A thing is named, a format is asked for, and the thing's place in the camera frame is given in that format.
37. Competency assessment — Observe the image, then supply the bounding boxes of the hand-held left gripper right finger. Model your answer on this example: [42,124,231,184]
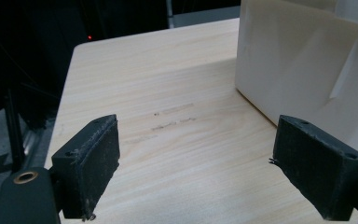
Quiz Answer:
[272,114,358,222]

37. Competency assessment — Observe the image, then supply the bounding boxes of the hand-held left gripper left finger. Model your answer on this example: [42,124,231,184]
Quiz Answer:
[51,114,121,221]

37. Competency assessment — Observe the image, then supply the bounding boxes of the white plastic storage box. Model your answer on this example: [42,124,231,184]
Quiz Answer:
[234,0,358,163]

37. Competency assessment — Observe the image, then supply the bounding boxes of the black metal stand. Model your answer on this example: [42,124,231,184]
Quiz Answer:
[0,88,26,175]

